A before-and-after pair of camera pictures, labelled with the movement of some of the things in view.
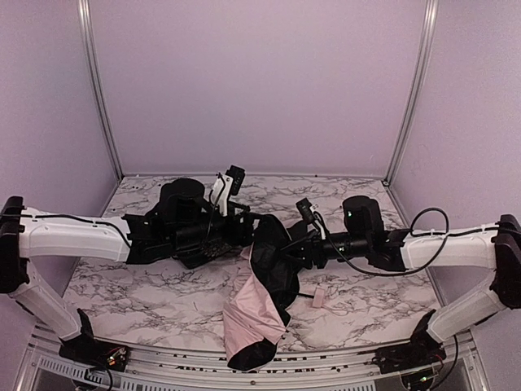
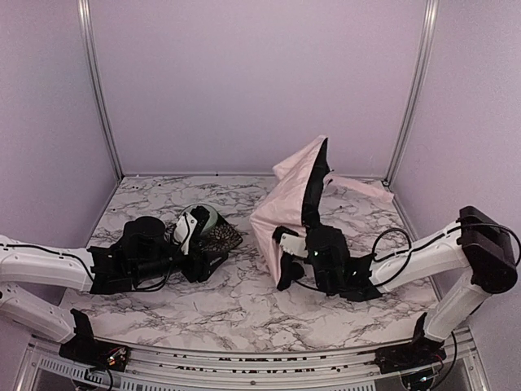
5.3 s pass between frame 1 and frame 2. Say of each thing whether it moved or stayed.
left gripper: moved
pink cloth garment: moved
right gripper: moved
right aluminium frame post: stayed
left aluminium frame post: stayed
